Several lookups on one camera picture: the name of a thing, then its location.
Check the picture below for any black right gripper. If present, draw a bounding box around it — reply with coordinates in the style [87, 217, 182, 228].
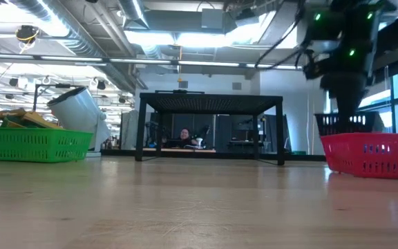
[319, 71, 370, 122]

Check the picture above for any black plastic basket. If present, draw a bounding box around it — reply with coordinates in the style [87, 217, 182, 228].
[314, 111, 386, 137]

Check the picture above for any red plastic basket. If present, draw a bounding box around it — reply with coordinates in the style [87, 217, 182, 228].
[320, 132, 398, 181]

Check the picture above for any black mesh shelf riser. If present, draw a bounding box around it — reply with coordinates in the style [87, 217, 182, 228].
[135, 90, 286, 167]

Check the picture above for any grey ceiling box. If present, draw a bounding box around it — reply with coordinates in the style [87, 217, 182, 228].
[201, 8, 225, 30]

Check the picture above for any person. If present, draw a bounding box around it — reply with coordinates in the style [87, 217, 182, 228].
[164, 127, 202, 150]

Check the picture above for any wooden background table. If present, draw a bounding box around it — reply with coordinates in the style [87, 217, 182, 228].
[142, 147, 217, 154]

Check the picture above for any linear ceiling light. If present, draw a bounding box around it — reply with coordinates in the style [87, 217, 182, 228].
[0, 53, 305, 72]

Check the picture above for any white tilted bucket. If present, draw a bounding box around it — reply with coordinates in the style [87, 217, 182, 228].
[46, 86, 113, 158]

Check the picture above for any green plastic basket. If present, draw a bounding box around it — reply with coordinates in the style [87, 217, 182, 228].
[0, 127, 94, 163]

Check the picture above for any black ceiling dome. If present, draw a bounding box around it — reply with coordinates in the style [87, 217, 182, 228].
[15, 24, 41, 45]

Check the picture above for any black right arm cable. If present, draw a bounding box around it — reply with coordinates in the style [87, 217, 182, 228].
[254, 0, 312, 70]

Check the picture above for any silver spiral duct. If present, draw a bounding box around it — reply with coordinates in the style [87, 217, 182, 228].
[12, 0, 150, 93]

